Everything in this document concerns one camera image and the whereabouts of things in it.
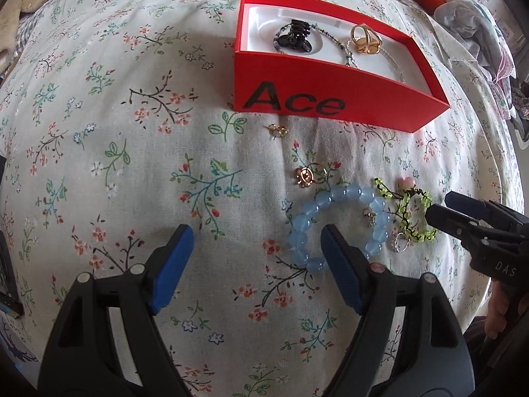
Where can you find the crumpled grey clothes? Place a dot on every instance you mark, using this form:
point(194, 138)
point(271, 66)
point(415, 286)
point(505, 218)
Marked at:
point(467, 20)

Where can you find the grey checked bedsheet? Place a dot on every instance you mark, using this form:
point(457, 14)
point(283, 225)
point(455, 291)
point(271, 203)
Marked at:
point(24, 37)

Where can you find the floral bedsheet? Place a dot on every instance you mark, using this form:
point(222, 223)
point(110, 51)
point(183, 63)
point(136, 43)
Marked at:
point(165, 132)

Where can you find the black hair claw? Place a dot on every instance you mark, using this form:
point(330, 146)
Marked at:
point(295, 35)

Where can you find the person's right hand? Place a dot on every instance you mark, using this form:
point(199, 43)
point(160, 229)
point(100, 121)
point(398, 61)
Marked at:
point(496, 314)

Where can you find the small gold earring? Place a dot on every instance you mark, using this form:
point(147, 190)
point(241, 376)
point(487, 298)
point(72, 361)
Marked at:
point(277, 130)

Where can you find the red cardboard box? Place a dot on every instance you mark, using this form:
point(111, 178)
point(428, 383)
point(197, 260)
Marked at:
point(289, 99)

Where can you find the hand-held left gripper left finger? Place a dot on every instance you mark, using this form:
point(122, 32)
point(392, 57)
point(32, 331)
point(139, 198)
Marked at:
point(173, 269)

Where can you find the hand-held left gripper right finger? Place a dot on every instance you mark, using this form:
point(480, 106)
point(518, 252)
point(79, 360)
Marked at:
point(339, 269)

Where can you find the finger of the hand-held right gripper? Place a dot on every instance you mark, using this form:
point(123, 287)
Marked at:
point(444, 217)
point(458, 201)

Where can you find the gold hair claw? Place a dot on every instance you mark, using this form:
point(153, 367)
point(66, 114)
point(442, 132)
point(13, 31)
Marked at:
point(364, 41)

